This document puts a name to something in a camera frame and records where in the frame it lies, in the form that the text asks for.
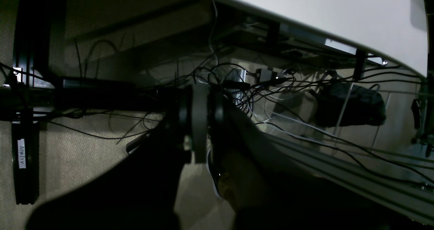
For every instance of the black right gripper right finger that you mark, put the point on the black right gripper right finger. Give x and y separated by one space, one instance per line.
243 166

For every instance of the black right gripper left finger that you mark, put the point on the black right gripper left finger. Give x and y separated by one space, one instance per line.
140 192

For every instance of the black bag under table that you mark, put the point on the black bag under table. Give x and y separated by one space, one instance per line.
340 105

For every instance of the aluminium extrusion rail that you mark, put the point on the aluminium extrusion rail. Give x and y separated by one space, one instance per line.
415 203

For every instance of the black labelled frame leg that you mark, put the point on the black labelled frame leg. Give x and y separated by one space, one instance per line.
31 51

